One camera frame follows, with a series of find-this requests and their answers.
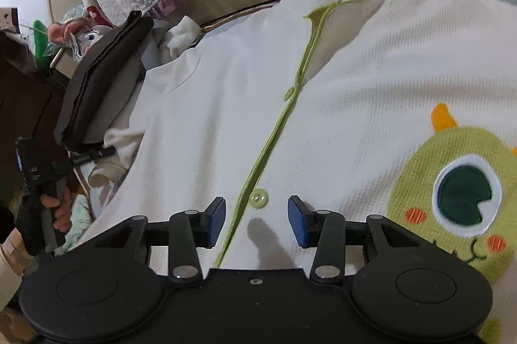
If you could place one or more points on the cream folded garment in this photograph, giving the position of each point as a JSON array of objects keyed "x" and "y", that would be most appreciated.
[{"x": 121, "y": 150}]

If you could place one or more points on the dark wooden nightstand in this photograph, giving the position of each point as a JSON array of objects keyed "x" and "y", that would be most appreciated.
[{"x": 28, "y": 101}]

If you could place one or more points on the person's left hand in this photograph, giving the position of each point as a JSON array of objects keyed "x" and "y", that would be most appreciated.
[{"x": 60, "y": 212}]

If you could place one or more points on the grey rabbit plush toy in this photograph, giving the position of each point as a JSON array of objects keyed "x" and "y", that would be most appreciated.
[{"x": 87, "y": 39}]

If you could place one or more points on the green plastic object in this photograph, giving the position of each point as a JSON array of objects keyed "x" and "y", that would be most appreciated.
[{"x": 40, "y": 41}]

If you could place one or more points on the translucent plastic bag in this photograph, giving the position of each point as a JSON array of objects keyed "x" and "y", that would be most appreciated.
[{"x": 76, "y": 13}]

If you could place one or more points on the small white cloth piece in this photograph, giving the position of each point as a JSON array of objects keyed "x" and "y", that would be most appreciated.
[{"x": 179, "y": 37}]

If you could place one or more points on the grey folded garment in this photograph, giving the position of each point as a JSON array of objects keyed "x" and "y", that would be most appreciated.
[{"x": 121, "y": 93}]

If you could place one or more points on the geometric patterned cover cloth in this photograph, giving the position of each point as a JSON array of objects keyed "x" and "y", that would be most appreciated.
[{"x": 8, "y": 18}]

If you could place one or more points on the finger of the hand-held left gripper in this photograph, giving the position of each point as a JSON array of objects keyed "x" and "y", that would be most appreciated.
[{"x": 93, "y": 155}]

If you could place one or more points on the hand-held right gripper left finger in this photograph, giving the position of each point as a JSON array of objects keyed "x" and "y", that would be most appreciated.
[{"x": 218, "y": 218}]

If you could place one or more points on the dark brown folded garment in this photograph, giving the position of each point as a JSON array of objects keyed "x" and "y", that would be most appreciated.
[{"x": 101, "y": 61}]

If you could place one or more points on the cream pajama top green trim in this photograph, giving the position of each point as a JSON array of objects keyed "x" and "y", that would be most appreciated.
[{"x": 226, "y": 105}]

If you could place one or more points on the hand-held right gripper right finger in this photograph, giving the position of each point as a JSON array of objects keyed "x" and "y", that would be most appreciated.
[{"x": 297, "y": 220}]

